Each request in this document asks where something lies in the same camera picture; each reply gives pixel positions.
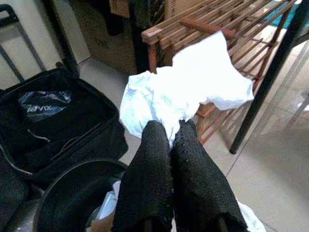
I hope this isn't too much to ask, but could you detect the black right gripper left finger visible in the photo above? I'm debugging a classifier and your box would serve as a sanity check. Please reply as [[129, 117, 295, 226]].
[[112, 120, 175, 229]]

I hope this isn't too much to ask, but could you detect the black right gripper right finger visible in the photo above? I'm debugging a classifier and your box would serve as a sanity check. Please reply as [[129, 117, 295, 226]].
[[169, 119, 250, 232]]

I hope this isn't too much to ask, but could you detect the large white paper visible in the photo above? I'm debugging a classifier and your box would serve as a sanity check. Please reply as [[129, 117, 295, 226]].
[[119, 30, 255, 146]]

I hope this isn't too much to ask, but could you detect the round black rubbish bin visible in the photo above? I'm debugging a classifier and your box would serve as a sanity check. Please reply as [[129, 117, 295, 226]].
[[32, 159, 130, 232]]

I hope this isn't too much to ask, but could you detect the white paper scrap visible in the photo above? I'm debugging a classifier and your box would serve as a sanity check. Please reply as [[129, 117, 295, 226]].
[[85, 180, 123, 230]]

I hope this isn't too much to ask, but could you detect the brown cardboard piece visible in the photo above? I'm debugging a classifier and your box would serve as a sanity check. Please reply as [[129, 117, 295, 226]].
[[90, 212, 116, 232]]

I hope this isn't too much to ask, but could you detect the open black suitcase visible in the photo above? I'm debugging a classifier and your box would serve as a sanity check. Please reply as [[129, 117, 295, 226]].
[[0, 63, 129, 191]]

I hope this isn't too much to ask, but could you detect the white table with black legs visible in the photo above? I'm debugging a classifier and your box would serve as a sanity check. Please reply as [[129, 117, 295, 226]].
[[229, 0, 309, 155]]

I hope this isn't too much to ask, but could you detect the silver blue foil package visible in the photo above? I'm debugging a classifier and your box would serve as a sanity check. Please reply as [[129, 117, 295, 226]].
[[18, 90, 73, 119]]

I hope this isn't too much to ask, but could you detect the large brown cardboard box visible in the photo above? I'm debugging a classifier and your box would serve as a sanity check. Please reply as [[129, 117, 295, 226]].
[[70, 0, 138, 75]]

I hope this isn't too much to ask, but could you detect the wooden slatted rack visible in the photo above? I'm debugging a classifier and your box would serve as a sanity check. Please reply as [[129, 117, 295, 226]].
[[140, 0, 294, 145]]

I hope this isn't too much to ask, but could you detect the teal mat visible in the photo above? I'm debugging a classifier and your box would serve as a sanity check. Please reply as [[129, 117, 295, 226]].
[[263, 4, 296, 29]]

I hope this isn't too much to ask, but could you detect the black telescopic suitcase handle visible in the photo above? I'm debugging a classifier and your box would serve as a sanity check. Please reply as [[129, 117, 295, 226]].
[[0, 4, 47, 82]]

